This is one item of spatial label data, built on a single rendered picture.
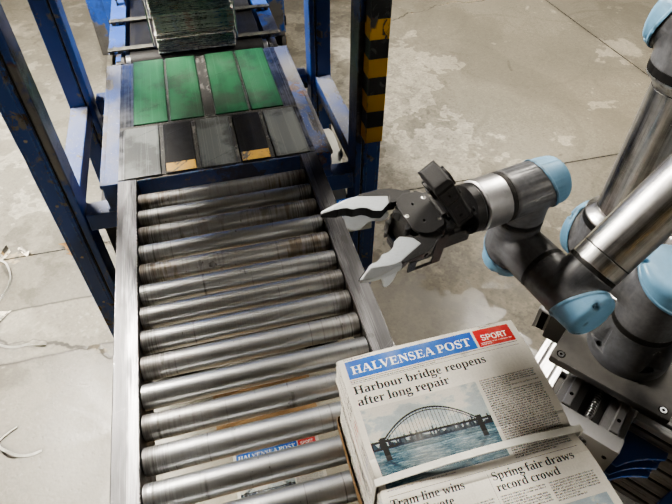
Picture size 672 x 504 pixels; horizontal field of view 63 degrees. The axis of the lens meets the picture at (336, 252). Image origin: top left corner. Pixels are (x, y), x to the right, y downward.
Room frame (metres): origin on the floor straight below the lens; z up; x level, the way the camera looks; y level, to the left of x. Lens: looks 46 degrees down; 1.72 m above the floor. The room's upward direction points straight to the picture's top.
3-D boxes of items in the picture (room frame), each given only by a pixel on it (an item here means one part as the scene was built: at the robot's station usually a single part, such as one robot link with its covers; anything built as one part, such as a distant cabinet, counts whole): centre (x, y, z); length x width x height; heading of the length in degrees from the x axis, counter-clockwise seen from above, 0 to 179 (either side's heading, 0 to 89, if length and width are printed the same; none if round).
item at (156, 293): (0.83, 0.22, 0.77); 0.47 x 0.05 x 0.05; 105
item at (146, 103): (1.56, 0.41, 0.75); 0.70 x 0.65 x 0.10; 15
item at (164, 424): (0.52, 0.14, 0.77); 0.47 x 0.05 x 0.05; 105
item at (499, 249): (0.60, -0.28, 1.12); 0.11 x 0.08 x 0.11; 26
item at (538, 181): (0.62, -0.28, 1.21); 0.11 x 0.08 x 0.09; 116
